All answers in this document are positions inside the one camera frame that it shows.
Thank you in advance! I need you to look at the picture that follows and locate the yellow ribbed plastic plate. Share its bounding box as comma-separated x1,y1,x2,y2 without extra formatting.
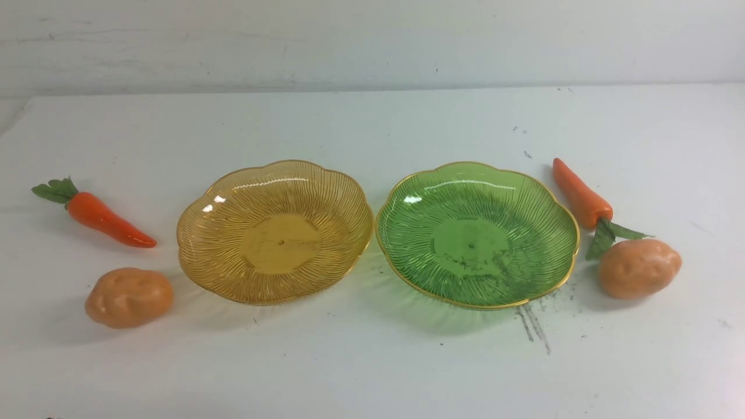
176,160,374,306

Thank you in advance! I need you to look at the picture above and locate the toy potato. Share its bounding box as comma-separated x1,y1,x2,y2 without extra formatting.
84,267,175,329
598,239,682,300

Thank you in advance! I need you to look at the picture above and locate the green ribbed plastic plate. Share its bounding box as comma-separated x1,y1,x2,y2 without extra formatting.
375,162,581,310

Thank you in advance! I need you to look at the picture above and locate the orange toy carrot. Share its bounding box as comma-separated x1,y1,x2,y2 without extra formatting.
31,177,157,248
552,158,649,261

